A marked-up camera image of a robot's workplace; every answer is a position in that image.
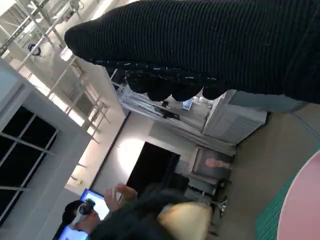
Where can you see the round toy bread bun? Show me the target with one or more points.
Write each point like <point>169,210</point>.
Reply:
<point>185,220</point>

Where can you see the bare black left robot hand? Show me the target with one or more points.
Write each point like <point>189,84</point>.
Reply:
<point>130,220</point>

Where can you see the white cabinet with vent grille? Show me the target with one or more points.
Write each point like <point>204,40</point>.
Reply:
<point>235,122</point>

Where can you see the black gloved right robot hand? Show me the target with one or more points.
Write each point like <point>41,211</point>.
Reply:
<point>200,37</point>

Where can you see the black screen panel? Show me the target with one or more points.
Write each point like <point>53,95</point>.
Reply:
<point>152,167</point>

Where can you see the white VR headset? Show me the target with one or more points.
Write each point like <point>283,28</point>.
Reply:
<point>83,210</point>

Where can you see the pink bowl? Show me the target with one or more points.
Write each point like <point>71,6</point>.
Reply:
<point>302,200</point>

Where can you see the blue computer monitor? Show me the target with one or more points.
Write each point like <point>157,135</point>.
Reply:
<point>101,205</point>

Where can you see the glass case with pink object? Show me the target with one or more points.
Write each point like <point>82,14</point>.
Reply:
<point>215,162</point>

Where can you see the green cutting mat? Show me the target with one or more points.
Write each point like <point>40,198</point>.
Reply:
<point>272,205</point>

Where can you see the white metal frame rack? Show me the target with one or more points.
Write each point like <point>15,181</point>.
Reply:
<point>37,17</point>

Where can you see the person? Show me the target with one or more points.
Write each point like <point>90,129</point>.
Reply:
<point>120,197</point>

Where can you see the dark window with white bars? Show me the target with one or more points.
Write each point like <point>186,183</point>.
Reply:
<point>20,155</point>

